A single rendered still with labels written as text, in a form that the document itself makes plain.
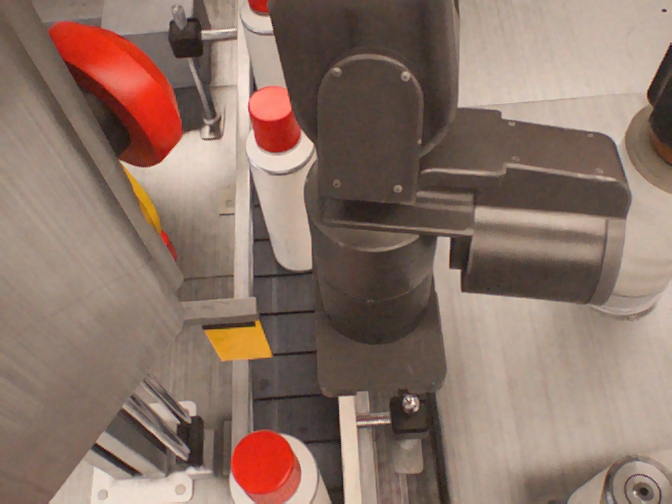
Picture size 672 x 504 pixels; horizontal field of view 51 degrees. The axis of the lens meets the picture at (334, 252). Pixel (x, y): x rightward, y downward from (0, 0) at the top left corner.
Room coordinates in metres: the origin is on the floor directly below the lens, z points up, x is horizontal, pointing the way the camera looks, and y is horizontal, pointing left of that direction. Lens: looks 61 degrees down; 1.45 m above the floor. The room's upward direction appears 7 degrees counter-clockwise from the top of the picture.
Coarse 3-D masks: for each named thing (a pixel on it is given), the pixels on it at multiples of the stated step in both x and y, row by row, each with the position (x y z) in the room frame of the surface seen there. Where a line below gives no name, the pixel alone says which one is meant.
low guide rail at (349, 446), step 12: (348, 396) 0.16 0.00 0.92; (348, 408) 0.16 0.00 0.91; (348, 420) 0.15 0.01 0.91; (348, 432) 0.14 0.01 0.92; (348, 444) 0.13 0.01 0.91; (348, 456) 0.12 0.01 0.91; (348, 468) 0.11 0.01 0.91; (348, 480) 0.10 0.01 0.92; (348, 492) 0.09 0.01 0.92; (360, 492) 0.09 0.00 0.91
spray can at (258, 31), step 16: (256, 0) 0.44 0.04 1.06; (240, 16) 0.46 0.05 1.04; (256, 16) 0.44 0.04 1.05; (256, 32) 0.44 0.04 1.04; (272, 32) 0.43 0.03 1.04; (256, 48) 0.44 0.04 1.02; (272, 48) 0.43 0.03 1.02; (256, 64) 0.44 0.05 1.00; (272, 64) 0.43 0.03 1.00; (256, 80) 0.45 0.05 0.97; (272, 80) 0.43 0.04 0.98
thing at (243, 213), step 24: (240, 0) 0.56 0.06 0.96; (240, 24) 0.53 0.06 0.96; (240, 48) 0.50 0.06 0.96; (240, 72) 0.47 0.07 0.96; (240, 96) 0.44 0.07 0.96; (240, 120) 0.41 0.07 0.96; (240, 144) 0.39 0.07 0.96; (240, 168) 0.36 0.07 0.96; (240, 192) 0.34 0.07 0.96; (240, 216) 0.31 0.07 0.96; (240, 240) 0.29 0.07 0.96; (240, 264) 0.27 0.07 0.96; (240, 288) 0.25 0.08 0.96; (240, 360) 0.19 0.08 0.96; (240, 384) 0.17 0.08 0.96; (240, 408) 0.15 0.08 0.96; (240, 432) 0.13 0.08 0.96
